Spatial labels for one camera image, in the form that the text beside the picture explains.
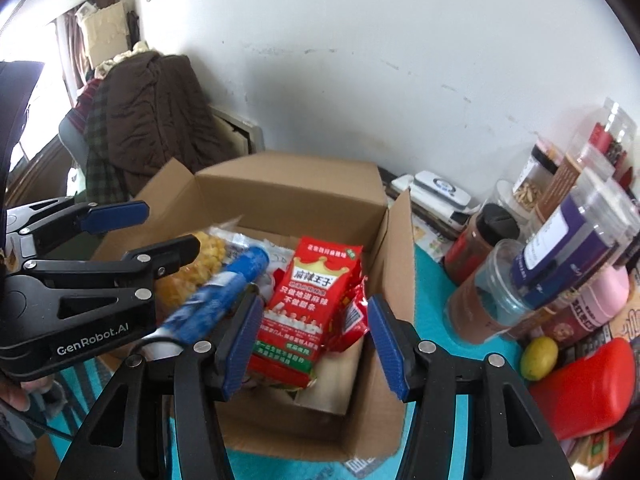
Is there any beige hanging cloth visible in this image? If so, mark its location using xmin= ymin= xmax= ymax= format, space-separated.
xmin=82 ymin=1 xmax=129 ymax=69

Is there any blue white tube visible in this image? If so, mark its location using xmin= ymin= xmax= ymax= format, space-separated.
xmin=155 ymin=246 xmax=271 ymax=357

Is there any person's left hand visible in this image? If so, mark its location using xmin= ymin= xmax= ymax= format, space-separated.
xmin=0 ymin=373 xmax=33 ymax=413

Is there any yellow corn snack bag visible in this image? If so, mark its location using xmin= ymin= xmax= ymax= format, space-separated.
xmin=155 ymin=230 xmax=237 ymax=322

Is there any white device blue ring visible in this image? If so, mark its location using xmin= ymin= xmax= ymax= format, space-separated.
xmin=414 ymin=170 xmax=474 ymax=211

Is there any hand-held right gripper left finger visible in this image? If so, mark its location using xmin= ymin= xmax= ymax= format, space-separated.
xmin=55 ymin=291 xmax=266 ymax=480

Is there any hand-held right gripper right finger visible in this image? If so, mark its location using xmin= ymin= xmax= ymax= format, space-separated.
xmin=366 ymin=294 xmax=576 ymax=480

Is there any clear jar of seeds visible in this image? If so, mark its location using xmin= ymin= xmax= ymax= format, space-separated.
xmin=515 ymin=142 xmax=567 ymax=207

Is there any brown bottle black cap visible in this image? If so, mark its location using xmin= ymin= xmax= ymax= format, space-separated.
xmin=443 ymin=203 xmax=522 ymax=287

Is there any clear jar purple label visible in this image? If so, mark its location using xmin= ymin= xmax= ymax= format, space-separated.
xmin=510 ymin=170 xmax=640 ymax=307

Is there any grey chair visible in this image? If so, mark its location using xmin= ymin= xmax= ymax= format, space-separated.
xmin=58 ymin=112 xmax=92 ymax=172

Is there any red plastic container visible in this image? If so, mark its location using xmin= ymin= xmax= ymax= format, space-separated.
xmin=529 ymin=337 xmax=637 ymax=442

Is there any pink bottle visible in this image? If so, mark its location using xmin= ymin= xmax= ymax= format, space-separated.
xmin=545 ymin=265 xmax=632 ymax=347

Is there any teal table mat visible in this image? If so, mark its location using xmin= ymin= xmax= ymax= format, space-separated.
xmin=50 ymin=245 xmax=531 ymax=480

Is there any yellow green citrus fruit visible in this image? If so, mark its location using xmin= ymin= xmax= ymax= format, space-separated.
xmin=520 ymin=336 xmax=559 ymax=381

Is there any clear jar brown powder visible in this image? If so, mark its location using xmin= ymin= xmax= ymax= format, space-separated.
xmin=447 ymin=239 xmax=537 ymax=346

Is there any framed panel against wall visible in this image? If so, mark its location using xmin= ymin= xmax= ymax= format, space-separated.
xmin=210 ymin=105 xmax=266 ymax=157

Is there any brown cardboard box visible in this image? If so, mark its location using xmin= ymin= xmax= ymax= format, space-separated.
xmin=90 ymin=150 xmax=416 ymax=463

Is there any clear jar brown label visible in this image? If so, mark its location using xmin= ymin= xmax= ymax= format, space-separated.
xmin=532 ymin=145 xmax=602 ymax=227

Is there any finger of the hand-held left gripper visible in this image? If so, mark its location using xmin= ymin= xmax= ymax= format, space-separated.
xmin=6 ymin=196 xmax=151 ymax=257
xmin=22 ymin=234 xmax=202 ymax=322

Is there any green plaid cloth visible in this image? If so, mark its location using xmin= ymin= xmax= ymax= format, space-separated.
xmin=82 ymin=80 xmax=137 ymax=197

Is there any clear jar red dried fruit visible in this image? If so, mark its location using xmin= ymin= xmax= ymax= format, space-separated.
xmin=590 ymin=100 xmax=639 ymax=172

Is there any cream clothes pile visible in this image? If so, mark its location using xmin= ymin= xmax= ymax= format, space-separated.
xmin=92 ymin=40 xmax=152 ymax=81

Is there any large red snack bag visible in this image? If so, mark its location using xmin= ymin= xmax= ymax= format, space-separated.
xmin=247 ymin=235 xmax=369 ymax=391

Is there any red striped cloth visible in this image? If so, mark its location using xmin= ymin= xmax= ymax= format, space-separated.
xmin=75 ymin=77 xmax=102 ymax=112

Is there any white patterned snack packet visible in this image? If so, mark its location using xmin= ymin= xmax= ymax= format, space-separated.
xmin=260 ymin=242 xmax=297 ymax=292

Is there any brown quilted jacket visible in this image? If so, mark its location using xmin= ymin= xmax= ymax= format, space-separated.
xmin=85 ymin=52 xmax=227 ymax=197

